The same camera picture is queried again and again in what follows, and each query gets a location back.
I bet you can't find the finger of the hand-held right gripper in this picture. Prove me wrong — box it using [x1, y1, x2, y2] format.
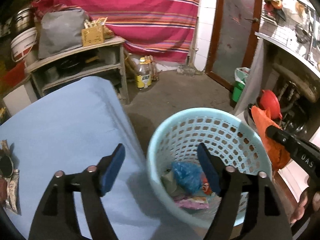
[266, 125, 320, 172]

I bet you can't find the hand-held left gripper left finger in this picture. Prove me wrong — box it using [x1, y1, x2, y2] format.
[27, 143, 126, 240]

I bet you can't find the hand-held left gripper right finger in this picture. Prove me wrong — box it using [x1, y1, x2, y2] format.
[196, 142, 293, 240]

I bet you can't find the red snack wrapper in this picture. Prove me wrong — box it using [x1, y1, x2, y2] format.
[199, 177, 213, 196]

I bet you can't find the blue plastic bag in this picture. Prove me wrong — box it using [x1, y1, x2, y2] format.
[172, 162, 203, 196]

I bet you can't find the orange cloth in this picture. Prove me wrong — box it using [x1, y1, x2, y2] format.
[251, 105, 292, 172]

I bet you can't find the pink snack packet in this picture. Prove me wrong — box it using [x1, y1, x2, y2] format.
[174, 196, 210, 210]

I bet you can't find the beige paper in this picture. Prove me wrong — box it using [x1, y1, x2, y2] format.
[161, 169, 181, 196]

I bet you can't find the light blue plastic basket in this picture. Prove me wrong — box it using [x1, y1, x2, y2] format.
[146, 107, 273, 226]

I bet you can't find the foil wrapper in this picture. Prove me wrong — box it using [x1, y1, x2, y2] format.
[4, 168, 21, 215]

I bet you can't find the black cup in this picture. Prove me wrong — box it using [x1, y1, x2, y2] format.
[0, 154, 14, 178]

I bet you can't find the brown patterned wrapper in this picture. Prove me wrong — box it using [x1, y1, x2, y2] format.
[0, 140, 15, 156]

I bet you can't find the dark red packet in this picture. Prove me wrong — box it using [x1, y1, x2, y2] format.
[0, 178, 8, 201]

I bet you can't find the person's right hand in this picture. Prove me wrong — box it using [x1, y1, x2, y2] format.
[290, 187, 320, 227]

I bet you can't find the red lid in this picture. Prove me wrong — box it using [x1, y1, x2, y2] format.
[257, 89, 283, 121]

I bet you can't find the sink drain pipe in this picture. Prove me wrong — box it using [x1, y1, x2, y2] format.
[271, 62, 316, 103]

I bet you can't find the blue tablecloth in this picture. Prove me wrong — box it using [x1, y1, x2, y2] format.
[0, 76, 162, 240]

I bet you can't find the green bin with bag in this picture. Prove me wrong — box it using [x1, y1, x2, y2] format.
[232, 67, 251, 103]

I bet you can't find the yellow oil bottle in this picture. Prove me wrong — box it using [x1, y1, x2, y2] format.
[135, 56, 153, 93]

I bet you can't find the grey counter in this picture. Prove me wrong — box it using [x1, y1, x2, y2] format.
[231, 31, 320, 205]

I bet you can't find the black pan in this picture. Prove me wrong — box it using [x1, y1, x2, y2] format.
[56, 58, 83, 75]

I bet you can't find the white cabinet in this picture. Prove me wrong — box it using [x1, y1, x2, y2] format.
[0, 79, 33, 117]

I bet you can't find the low wooden shelf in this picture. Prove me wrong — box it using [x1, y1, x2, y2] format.
[24, 36, 131, 106]

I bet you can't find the brown framed door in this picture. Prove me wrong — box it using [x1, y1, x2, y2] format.
[204, 0, 266, 92]

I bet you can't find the yellow utensil holder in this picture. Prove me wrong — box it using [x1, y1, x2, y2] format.
[81, 17, 108, 48]

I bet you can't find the red basin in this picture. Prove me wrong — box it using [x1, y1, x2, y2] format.
[0, 59, 26, 88]

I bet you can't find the grey bag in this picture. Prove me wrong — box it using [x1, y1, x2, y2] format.
[37, 8, 90, 60]

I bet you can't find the white plastic bucket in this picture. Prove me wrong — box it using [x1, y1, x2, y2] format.
[10, 26, 38, 63]

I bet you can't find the red striped cloth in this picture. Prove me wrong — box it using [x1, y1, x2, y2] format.
[31, 0, 202, 63]

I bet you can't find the large metal pot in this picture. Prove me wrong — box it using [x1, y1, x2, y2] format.
[11, 7, 35, 35]

